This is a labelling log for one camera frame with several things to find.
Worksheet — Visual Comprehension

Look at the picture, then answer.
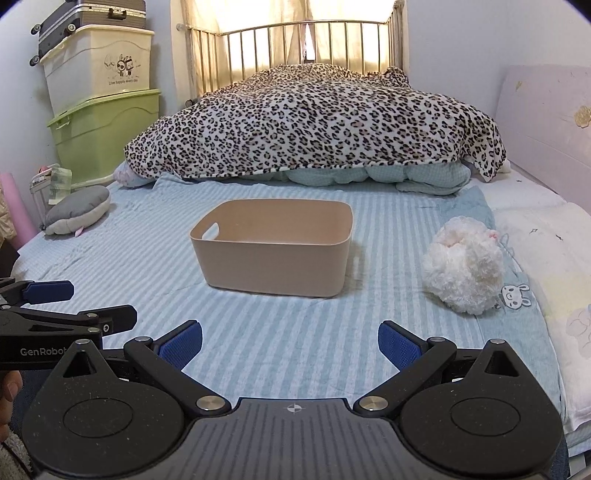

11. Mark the grey plush toy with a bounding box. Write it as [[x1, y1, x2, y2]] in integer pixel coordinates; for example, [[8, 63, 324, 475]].
[[39, 185, 112, 237]]

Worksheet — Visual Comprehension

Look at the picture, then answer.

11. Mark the clear plastic bag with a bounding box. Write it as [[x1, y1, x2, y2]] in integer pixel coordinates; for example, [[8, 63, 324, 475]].
[[46, 166, 74, 206]]

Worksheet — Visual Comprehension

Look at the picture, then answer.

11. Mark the cream plastic storage box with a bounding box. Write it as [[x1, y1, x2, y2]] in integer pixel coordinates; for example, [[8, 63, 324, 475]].
[[39, 24, 154, 116]]

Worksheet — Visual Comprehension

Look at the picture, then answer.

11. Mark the beige curtain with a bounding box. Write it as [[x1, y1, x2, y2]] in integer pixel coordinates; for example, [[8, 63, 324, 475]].
[[171, 0, 398, 86]]

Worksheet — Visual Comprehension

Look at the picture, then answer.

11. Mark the pink floral pillow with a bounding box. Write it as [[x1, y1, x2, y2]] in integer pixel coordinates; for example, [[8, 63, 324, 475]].
[[113, 161, 140, 188]]

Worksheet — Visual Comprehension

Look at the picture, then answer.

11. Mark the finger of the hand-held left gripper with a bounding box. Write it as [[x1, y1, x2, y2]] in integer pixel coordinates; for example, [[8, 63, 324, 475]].
[[0, 277, 75, 308], [0, 304, 138, 341]]

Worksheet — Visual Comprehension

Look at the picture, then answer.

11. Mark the person's left hand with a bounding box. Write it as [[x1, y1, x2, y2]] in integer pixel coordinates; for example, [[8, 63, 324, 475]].
[[0, 369, 25, 445]]

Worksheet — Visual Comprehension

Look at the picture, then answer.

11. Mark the leopard print blanket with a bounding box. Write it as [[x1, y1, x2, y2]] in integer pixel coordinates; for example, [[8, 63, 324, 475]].
[[124, 63, 507, 182]]

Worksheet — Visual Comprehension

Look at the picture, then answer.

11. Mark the green plastic storage box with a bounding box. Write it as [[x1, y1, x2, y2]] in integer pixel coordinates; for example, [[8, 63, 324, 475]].
[[46, 89, 162, 190]]

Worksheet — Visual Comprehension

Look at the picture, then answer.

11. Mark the pink padded headboard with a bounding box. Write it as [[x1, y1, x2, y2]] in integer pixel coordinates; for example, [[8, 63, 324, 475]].
[[493, 65, 591, 217]]

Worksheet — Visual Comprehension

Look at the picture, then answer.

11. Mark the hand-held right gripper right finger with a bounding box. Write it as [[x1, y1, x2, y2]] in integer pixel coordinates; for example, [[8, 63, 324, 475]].
[[353, 320, 542, 418]]

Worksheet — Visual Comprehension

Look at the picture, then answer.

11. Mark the gold metal bed rail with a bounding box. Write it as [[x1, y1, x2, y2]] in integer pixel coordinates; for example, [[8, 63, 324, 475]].
[[178, 0, 410, 100]]

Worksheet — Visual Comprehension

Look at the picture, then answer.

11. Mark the beige plastic storage bin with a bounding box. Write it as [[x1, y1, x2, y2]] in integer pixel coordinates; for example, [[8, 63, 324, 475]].
[[189, 198, 355, 298]]

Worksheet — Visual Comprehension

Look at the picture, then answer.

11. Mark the grey hard suitcase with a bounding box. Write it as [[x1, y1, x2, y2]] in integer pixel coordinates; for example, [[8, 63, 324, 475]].
[[30, 0, 147, 66]]

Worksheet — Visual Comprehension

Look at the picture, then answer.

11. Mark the blue striped bed sheet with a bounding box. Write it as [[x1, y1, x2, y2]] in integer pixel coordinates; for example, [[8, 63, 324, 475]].
[[11, 173, 566, 432]]

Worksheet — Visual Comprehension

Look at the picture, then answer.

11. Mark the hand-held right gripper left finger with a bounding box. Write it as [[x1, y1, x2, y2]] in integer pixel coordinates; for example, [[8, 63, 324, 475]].
[[44, 320, 232, 418]]

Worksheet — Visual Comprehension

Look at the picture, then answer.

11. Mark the white fluffy plush toy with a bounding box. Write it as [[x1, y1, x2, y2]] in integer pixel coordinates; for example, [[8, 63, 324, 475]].
[[421, 216, 505, 316]]

